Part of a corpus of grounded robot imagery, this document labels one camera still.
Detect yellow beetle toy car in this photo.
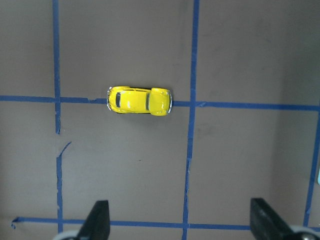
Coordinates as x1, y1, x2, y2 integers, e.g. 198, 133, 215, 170
106, 86, 173, 117

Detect light blue plastic bin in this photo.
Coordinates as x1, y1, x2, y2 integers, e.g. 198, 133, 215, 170
317, 169, 320, 185

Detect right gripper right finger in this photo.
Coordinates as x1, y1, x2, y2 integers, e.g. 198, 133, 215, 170
249, 198, 300, 240

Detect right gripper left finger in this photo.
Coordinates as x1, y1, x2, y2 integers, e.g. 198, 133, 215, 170
76, 200, 111, 240

